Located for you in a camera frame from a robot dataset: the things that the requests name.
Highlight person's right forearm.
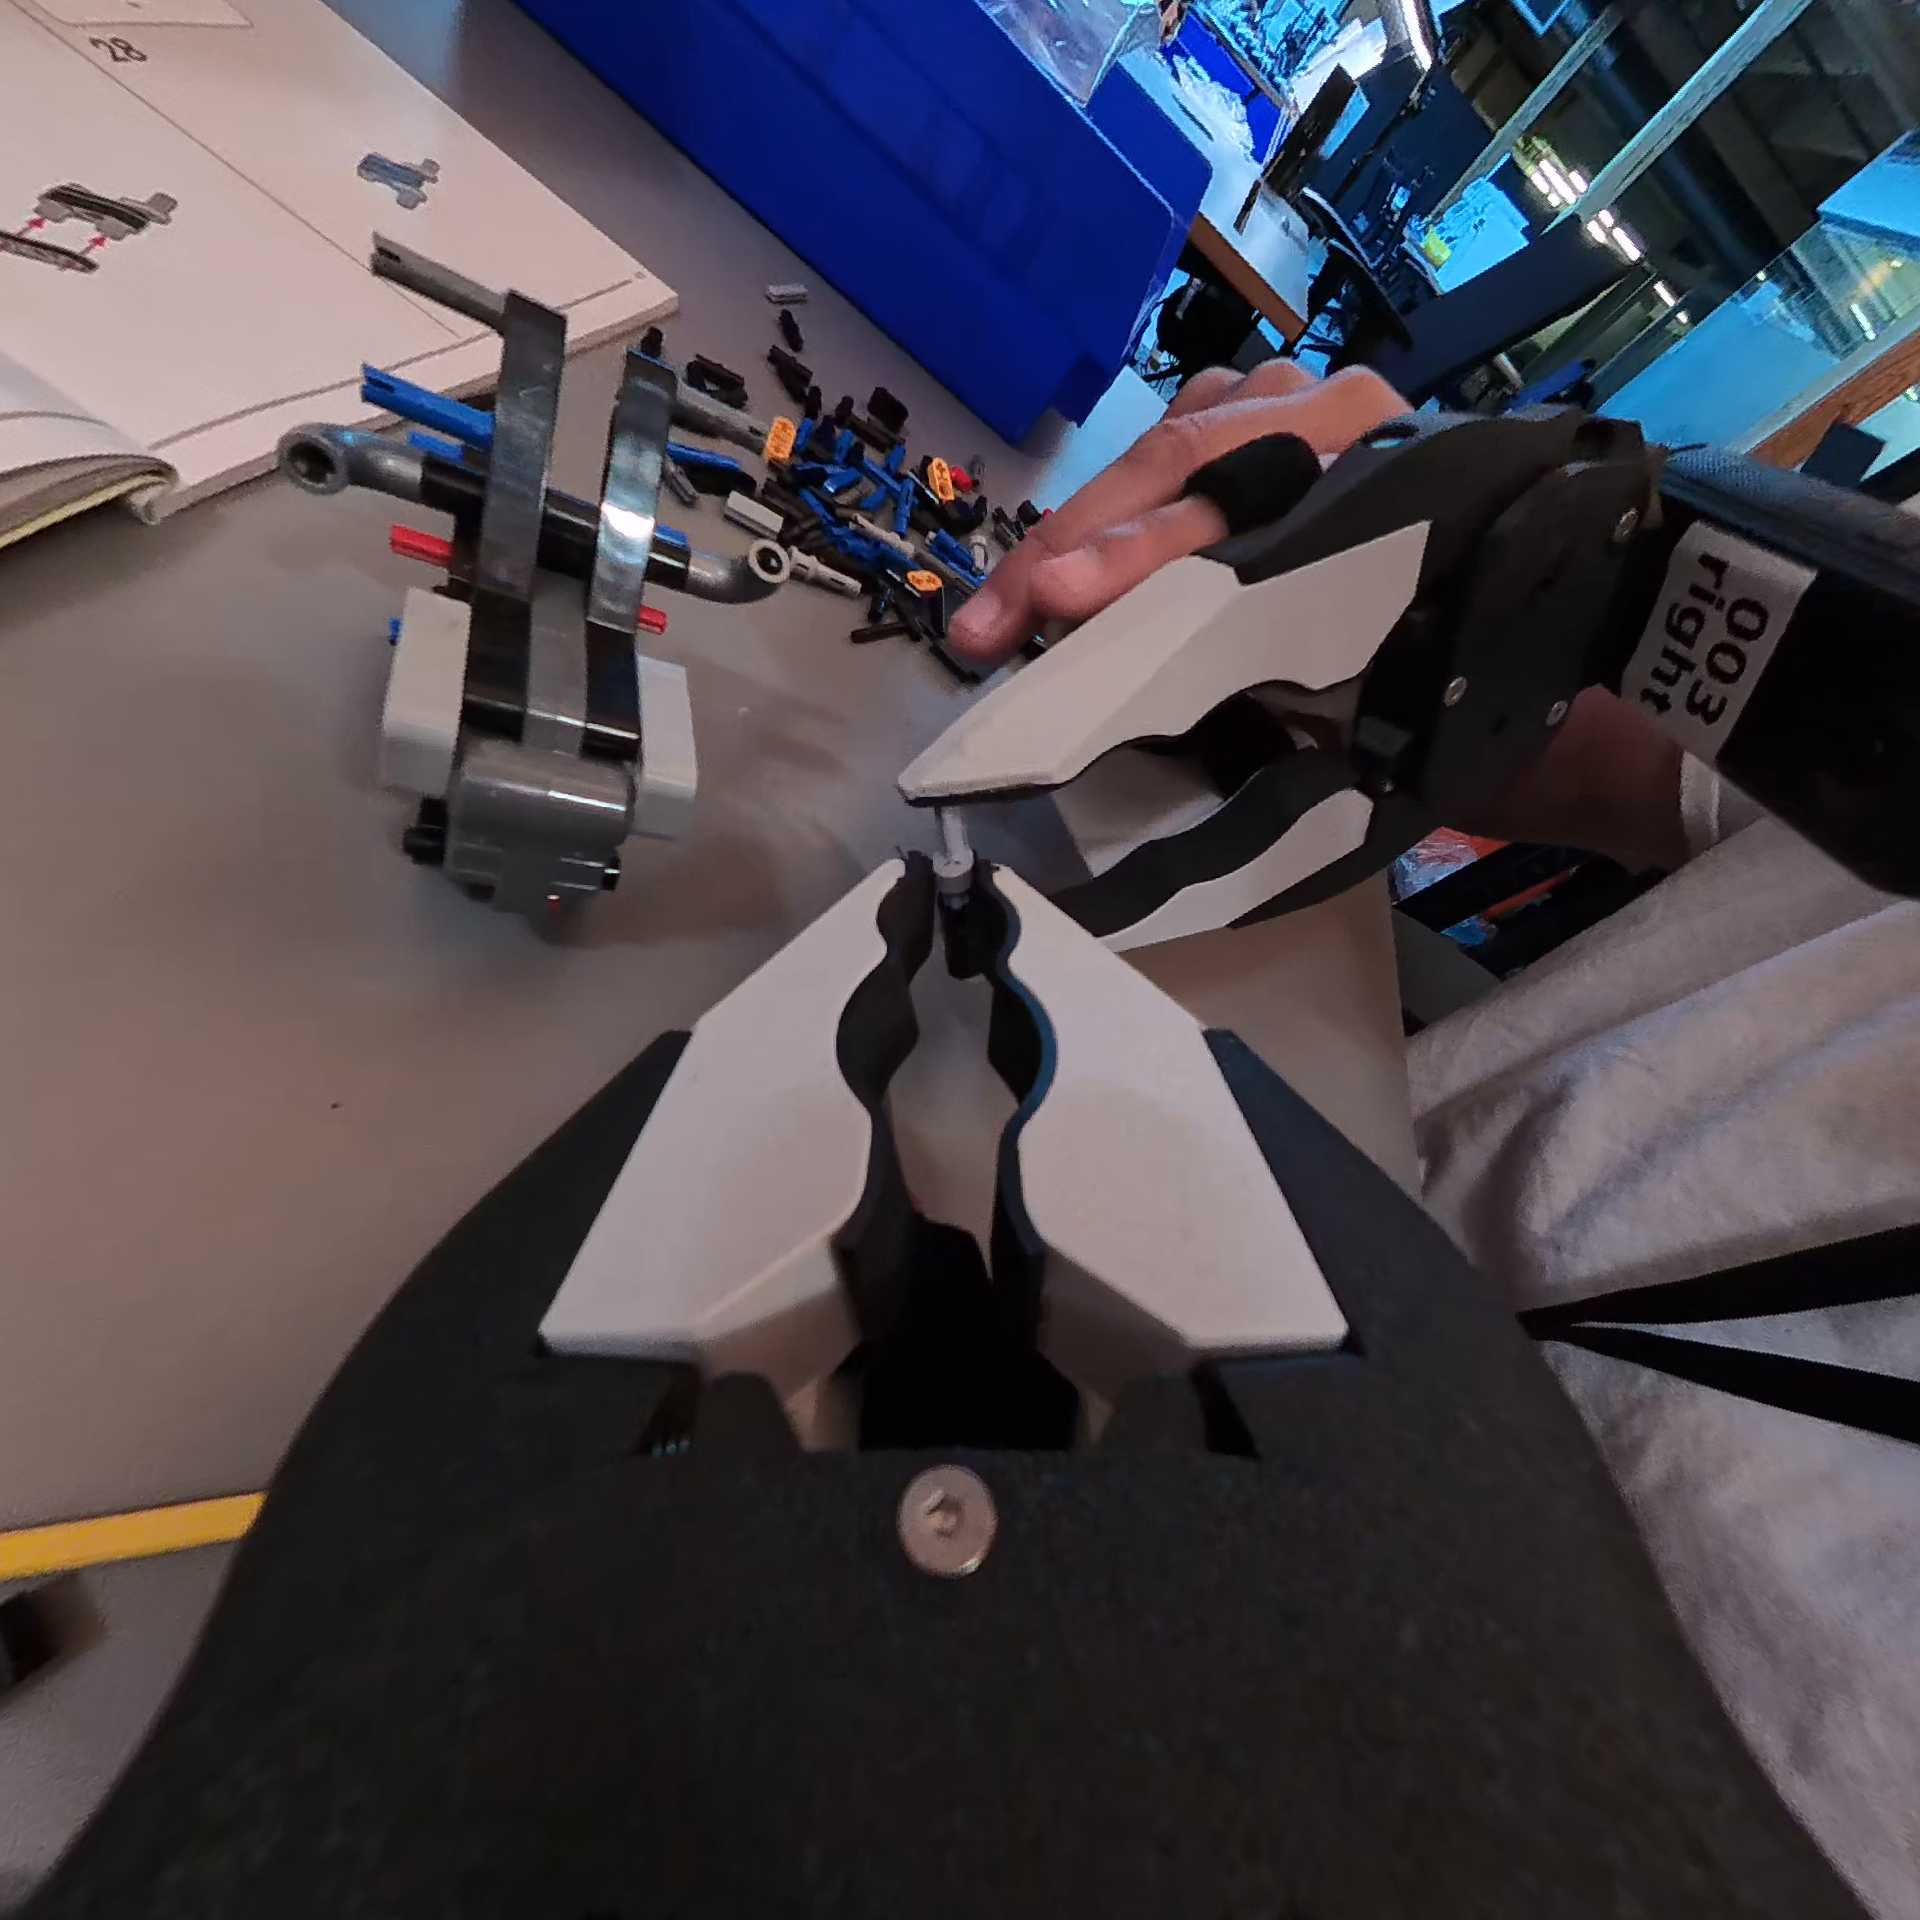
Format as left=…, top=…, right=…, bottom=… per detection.
left=1448, top=696, right=1729, bottom=873

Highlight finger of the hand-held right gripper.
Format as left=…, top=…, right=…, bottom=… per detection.
left=1047, top=743, right=1384, bottom=957
left=895, top=516, right=1439, bottom=807

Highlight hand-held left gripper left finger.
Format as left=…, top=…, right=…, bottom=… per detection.
left=536, top=854, right=922, bottom=1396

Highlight partly built lego truck chassis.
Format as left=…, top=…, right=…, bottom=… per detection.
left=278, top=231, right=798, bottom=944

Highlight black lego connector grey axles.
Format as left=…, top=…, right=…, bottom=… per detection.
left=922, top=801, right=1003, bottom=980

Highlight black office chair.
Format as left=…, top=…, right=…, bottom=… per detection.
left=1289, top=188, right=1427, bottom=383

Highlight pile of small lego pins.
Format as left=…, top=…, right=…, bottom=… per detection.
left=653, top=276, right=1059, bottom=684

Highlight person's right hand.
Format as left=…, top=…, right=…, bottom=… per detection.
left=943, top=357, right=1421, bottom=677

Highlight black lanyard strap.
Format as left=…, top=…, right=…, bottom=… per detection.
left=1515, top=1223, right=1920, bottom=1449

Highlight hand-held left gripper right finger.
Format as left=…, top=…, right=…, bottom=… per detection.
left=976, top=866, right=1354, bottom=1377

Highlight white instruction booklet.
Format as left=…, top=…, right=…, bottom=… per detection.
left=0, top=0, right=681, bottom=549

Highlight yellow lego axle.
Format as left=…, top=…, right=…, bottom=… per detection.
left=0, top=1492, right=271, bottom=1583

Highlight blue plastic bin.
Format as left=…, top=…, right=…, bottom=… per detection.
left=511, top=0, right=1214, bottom=448

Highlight person's white shirt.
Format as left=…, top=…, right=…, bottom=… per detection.
left=1402, top=815, right=1920, bottom=1920

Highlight clear plastic bag bundle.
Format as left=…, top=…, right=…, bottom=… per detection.
left=976, top=0, right=1186, bottom=106

